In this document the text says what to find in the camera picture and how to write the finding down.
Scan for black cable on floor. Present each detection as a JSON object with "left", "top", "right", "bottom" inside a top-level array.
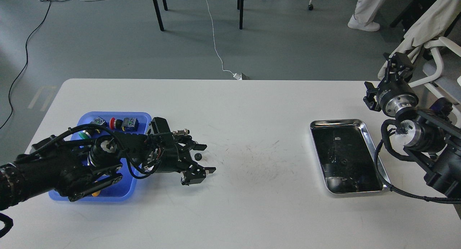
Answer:
[{"left": 0, "top": 0, "right": 87, "bottom": 130}]

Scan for silver metal tray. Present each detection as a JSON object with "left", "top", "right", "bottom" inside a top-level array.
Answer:
[{"left": 310, "top": 119, "right": 390, "bottom": 197}]

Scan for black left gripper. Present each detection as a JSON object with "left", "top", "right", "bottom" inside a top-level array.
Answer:
[{"left": 144, "top": 117, "right": 217, "bottom": 186}]

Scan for blue plastic tray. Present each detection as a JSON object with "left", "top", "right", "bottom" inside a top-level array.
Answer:
[{"left": 48, "top": 111, "right": 152, "bottom": 202}]

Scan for person legs white shoes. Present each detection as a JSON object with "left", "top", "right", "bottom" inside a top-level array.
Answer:
[{"left": 348, "top": 0, "right": 386, "bottom": 32}]

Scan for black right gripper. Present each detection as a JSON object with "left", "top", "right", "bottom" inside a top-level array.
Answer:
[{"left": 363, "top": 52, "right": 419, "bottom": 118}]

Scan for black table legs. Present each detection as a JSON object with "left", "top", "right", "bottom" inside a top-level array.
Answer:
[{"left": 150, "top": 0, "right": 245, "bottom": 31}]

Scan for small black gear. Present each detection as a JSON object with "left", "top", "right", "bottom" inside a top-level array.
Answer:
[{"left": 194, "top": 153, "right": 203, "bottom": 161}]

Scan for green push button switch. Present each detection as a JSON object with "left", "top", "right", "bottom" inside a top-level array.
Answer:
[{"left": 79, "top": 117, "right": 107, "bottom": 139}]

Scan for red push button switch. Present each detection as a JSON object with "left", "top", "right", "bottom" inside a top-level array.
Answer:
[{"left": 109, "top": 117, "right": 139, "bottom": 132}]

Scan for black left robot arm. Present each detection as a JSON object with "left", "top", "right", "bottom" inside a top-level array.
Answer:
[{"left": 0, "top": 117, "right": 216, "bottom": 210}]

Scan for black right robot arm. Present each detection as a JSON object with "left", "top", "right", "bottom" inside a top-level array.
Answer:
[{"left": 363, "top": 52, "right": 461, "bottom": 204}]

